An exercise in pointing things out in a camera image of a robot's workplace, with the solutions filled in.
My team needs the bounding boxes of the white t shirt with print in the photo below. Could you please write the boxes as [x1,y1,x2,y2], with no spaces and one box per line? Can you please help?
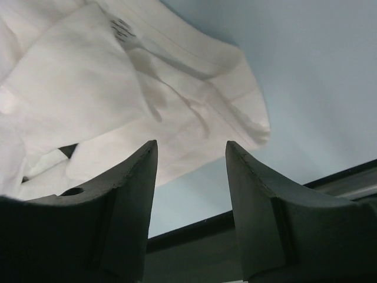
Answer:
[1,1,270,200]

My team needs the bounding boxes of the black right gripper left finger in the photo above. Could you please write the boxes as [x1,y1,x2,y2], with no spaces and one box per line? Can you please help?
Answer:
[27,140,158,282]

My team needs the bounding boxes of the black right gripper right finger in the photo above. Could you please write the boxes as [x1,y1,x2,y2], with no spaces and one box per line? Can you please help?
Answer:
[226,141,365,282]

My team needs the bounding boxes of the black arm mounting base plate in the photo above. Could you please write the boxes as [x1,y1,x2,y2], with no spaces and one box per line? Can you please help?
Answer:
[145,159,377,254]

